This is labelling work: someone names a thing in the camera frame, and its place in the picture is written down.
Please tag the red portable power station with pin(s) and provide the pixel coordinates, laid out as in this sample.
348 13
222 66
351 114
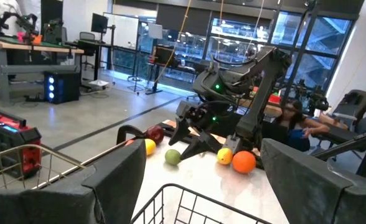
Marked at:
15 137

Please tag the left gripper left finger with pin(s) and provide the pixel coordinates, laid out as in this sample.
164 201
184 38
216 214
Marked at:
77 205

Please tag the yellow lemon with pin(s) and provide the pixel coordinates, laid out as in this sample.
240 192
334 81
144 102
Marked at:
150 147

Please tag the orange-tinted lemon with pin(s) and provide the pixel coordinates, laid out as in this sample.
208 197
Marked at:
224 155

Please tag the wooden top workbench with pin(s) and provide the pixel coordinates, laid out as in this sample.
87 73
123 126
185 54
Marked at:
30 48

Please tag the office chair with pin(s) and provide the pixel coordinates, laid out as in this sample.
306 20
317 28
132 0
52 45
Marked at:
87 39

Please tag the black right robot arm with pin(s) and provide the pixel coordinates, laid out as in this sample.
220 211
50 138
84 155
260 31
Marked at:
264 93

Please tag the orange fruit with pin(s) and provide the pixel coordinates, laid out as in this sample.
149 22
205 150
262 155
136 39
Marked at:
244 162

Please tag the small orange object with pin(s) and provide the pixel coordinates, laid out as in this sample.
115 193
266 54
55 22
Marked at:
37 39

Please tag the pink object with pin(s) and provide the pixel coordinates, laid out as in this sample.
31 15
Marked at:
21 36

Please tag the whiteboard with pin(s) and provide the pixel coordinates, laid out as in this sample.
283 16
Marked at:
124 31

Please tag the computer tower blue lights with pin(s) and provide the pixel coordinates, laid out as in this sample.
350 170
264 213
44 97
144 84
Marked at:
68 87

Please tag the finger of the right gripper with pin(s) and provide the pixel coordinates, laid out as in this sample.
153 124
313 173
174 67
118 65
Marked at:
180 132
201 144

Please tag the grey reclined chair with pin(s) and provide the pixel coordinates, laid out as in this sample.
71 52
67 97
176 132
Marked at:
352 104

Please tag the black monitor on stand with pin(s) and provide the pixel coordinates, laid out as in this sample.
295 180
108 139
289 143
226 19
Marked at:
99 23

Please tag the small orange produce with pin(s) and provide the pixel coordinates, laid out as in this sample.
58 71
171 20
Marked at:
129 142

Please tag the red storage box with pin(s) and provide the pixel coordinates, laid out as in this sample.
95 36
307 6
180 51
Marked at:
274 98

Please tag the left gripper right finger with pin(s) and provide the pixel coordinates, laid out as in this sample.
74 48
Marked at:
310 199

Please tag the black bench robot arm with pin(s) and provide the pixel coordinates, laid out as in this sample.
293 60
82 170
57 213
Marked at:
18 20

